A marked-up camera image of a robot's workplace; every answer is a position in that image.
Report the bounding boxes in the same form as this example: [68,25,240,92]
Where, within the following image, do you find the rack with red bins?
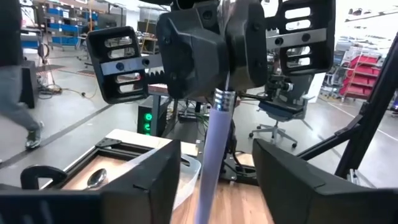
[338,53,382,101]

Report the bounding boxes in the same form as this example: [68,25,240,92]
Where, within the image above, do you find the lilac handled silver spoon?
[194,0,239,224]

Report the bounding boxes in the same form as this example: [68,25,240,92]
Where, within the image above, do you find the person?
[0,0,45,150]

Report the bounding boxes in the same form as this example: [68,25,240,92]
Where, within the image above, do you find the floor cable bundle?
[37,82,99,101]

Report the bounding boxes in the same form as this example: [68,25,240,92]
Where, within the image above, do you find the shelf with blue bins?
[46,6,100,47]

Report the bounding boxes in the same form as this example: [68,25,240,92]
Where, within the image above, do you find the black table clamp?
[20,164,68,190]

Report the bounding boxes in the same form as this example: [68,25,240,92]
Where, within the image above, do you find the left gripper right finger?
[252,139,327,224]

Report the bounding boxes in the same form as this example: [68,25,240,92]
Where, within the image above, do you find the black computer green lights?
[136,104,155,138]

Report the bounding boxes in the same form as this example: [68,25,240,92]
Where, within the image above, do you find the grey office chair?
[248,74,315,149]

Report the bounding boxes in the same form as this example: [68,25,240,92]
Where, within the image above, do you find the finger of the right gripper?
[226,2,269,91]
[160,6,229,100]

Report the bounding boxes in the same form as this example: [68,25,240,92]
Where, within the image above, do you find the black pedestal box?
[19,60,39,109]

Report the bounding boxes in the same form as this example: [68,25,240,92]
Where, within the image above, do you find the clear plastic bin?
[124,147,202,211]

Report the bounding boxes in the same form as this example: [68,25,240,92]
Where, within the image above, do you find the black spoon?
[86,167,108,190]

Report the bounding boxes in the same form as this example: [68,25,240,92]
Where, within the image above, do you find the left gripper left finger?
[101,139,182,224]

